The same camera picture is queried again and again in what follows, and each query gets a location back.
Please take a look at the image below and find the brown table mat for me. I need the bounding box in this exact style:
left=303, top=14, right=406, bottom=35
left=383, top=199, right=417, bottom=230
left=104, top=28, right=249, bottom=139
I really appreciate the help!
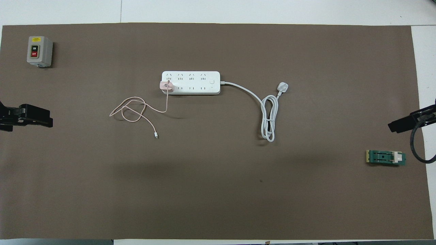
left=0, top=23, right=430, bottom=240

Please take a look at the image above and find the pink charging cable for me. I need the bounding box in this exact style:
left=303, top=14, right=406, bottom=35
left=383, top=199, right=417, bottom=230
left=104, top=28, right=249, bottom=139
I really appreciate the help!
left=109, top=89, right=169, bottom=139

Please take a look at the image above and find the green knife switch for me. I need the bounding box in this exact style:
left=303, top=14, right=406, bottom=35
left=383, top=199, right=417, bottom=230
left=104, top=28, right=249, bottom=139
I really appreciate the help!
left=366, top=150, right=407, bottom=167

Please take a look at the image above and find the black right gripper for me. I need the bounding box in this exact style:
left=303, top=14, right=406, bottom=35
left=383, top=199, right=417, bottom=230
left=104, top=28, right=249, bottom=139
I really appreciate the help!
left=388, top=105, right=436, bottom=134

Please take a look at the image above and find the white power strip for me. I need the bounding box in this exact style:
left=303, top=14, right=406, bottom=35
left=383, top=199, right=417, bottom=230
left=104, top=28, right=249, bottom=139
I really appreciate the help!
left=161, top=71, right=221, bottom=95

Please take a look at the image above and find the white power strip cord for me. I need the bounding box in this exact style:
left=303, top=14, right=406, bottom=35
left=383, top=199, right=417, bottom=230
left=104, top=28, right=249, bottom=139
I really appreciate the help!
left=220, top=81, right=289, bottom=143

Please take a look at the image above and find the grey on-off switch box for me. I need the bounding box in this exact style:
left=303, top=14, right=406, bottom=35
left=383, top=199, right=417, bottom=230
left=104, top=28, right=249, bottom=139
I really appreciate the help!
left=27, top=36, right=54, bottom=68

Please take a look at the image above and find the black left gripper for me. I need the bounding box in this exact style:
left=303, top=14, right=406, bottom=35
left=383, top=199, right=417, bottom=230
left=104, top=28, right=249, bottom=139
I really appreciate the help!
left=0, top=101, right=54, bottom=132

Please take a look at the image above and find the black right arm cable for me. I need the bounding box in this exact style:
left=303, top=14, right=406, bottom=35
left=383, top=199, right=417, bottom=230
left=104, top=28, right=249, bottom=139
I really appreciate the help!
left=410, top=99, right=436, bottom=164

